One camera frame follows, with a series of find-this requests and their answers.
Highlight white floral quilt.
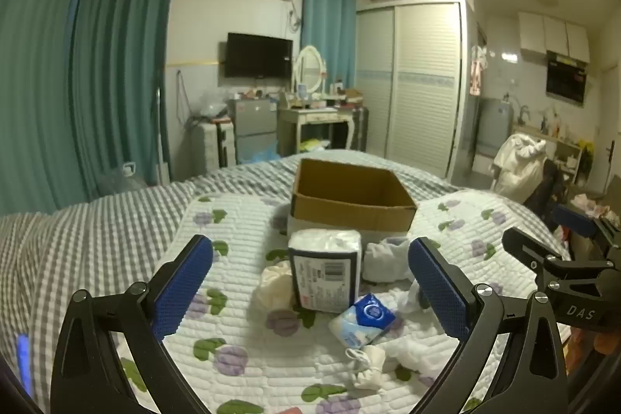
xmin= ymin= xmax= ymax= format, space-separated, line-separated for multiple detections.
xmin=29 ymin=191 xmax=573 ymax=414

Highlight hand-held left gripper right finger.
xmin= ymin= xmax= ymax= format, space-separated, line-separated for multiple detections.
xmin=408 ymin=237 xmax=568 ymax=414

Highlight light blue curtain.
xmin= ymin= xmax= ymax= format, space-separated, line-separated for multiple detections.
xmin=301 ymin=0 xmax=359 ymax=92

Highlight teal curtain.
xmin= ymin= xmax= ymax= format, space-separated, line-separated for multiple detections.
xmin=73 ymin=0 xmax=181 ymax=201
xmin=0 ymin=0 xmax=95 ymax=217

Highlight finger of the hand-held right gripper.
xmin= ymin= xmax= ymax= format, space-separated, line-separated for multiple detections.
xmin=502 ymin=227 xmax=559 ymax=272
xmin=553 ymin=204 xmax=600 ymax=238

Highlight white slatted wardrobe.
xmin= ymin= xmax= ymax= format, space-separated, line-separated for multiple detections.
xmin=356 ymin=0 xmax=474 ymax=182

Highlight white suitcase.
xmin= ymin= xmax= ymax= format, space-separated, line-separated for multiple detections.
xmin=194 ymin=120 xmax=238 ymax=175

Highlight white kitchen wall cabinets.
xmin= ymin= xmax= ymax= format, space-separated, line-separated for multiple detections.
xmin=517 ymin=11 xmax=592 ymax=63

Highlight white tissue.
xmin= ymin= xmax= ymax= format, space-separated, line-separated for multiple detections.
xmin=393 ymin=282 xmax=428 ymax=313

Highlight pink hanging clothes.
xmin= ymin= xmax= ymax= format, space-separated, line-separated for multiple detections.
xmin=468 ymin=45 xmax=488 ymax=97

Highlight dark chair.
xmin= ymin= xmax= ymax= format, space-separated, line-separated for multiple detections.
xmin=524 ymin=159 xmax=566 ymax=225

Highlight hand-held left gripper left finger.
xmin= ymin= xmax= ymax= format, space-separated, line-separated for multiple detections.
xmin=50 ymin=234 xmax=215 ymax=414

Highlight white sock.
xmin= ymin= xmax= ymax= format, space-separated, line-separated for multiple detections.
xmin=363 ymin=237 xmax=413 ymax=284
xmin=345 ymin=345 xmax=386 ymax=391

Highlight large white tissue pack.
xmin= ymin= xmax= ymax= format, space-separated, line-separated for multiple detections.
xmin=288 ymin=229 xmax=364 ymax=314

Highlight white jacket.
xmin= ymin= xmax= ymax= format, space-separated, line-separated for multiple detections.
xmin=492 ymin=133 xmax=548 ymax=204

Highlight blue tissue packet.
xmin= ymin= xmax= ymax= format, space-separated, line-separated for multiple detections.
xmin=328 ymin=293 xmax=405 ymax=349

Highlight small silver fridge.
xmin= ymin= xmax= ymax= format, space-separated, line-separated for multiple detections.
xmin=228 ymin=98 xmax=279 ymax=165

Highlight white kitchen counter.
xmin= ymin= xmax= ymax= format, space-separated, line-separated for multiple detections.
xmin=512 ymin=106 xmax=597 ymax=187

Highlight black wall television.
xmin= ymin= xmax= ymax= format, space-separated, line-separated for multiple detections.
xmin=226 ymin=32 xmax=294 ymax=80

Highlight clear plastic bag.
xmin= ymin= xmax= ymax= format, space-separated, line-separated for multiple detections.
xmin=97 ymin=162 xmax=149 ymax=199
xmin=196 ymin=91 xmax=229 ymax=119

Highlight white cloth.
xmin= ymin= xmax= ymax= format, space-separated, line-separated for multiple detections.
xmin=388 ymin=336 xmax=457 ymax=378

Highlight white dressing table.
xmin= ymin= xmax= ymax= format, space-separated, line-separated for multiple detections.
xmin=278 ymin=101 xmax=355 ymax=158

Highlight black wall cable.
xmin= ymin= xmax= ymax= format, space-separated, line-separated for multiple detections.
xmin=175 ymin=69 xmax=192 ymax=124

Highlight white oval mirror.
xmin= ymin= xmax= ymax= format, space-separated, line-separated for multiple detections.
xmin=292 ymin=45 xmax=327 ymax=99

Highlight black range hood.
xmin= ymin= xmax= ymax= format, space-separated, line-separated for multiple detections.
xmin=546 ymin=50 xmax=589 ymax=105

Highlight brown cardboard box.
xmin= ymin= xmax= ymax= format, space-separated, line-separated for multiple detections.
xmin=286 ymin=157 xmax=418 ymax=246

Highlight cream cloth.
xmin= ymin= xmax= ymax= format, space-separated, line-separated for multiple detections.
xmin=252 ymin=261 xmax=297 ymax=313

